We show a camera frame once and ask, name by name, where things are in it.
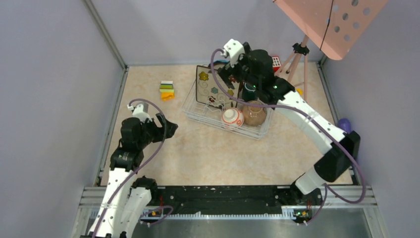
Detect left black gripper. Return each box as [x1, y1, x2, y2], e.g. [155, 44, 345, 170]
[137, 112, 178, 148]

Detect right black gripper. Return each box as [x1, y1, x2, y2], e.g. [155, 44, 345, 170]
[217, 42, 261, 90]

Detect square floral glass plate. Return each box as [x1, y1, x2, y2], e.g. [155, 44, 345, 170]
[196, 65, 240, 109]

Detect dark green mug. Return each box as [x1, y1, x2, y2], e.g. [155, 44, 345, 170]
[242, 83, 258, 102]

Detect orange white patterned bowl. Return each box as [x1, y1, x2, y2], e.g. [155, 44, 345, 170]
[221, 108, 244, 130]

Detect brown speckled bowl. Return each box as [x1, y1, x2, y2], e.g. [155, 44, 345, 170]
[242, 105, 267, 126]

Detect white wire dish rack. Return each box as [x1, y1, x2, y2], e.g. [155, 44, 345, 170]
[181, 81, 273, 140]

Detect teal polka dot plate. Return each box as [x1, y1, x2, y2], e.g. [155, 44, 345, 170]
[213, 60, 229, 65]

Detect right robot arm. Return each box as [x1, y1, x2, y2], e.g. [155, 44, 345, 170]
[210, 50, 361, 204]

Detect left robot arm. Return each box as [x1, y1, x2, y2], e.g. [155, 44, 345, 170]
[85, 102, 178, 238]

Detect stacked colourful toy bricks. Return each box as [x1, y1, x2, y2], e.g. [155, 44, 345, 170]
[159, 80, 175, 101]

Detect red white toy block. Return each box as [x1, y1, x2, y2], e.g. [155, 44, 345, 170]
[271, 56, 282, 72]

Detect pink tripod stand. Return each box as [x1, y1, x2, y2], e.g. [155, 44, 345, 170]
[282, 34, 311, 99]

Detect pink perforated board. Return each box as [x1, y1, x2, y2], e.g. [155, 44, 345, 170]
[274, 0, 388, 60]

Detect yellow toy frame brick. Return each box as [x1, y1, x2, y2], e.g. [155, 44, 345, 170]
[296, 88, 303, 97]

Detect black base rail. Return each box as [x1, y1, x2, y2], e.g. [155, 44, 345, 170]
[149, 185, 300, 215]

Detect purple handled tool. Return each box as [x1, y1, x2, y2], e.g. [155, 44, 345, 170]
[337, 118, 352, 134]

